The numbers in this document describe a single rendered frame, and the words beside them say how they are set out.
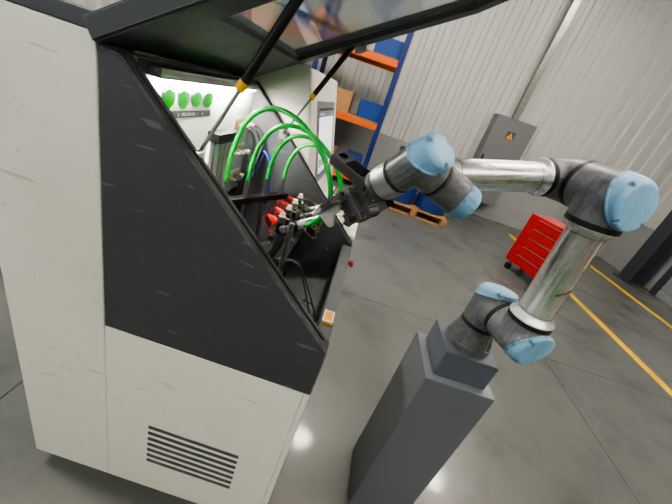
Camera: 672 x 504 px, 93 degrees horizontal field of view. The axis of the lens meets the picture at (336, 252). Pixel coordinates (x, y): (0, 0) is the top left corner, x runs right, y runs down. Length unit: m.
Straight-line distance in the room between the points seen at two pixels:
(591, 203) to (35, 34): 1.14
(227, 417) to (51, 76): 0.91
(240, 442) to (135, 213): 0.74
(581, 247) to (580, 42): 7.46
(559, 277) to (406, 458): 0.88
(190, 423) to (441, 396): 0.80
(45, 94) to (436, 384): 1.22
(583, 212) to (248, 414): 1.00
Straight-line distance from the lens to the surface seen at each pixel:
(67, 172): 0.90
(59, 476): 1.75
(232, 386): 0.99
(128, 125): 0.77
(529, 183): 0.91
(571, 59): 8.21
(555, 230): 4.94
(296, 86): 1.34
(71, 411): 1.44
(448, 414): 1.27
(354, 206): 0.71
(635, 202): 0.90
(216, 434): 1.18
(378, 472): 1.54
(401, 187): 0.63
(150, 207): 0.79
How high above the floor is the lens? 1.51
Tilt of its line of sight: 26 degrees down
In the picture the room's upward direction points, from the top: 19 degrees clockwise
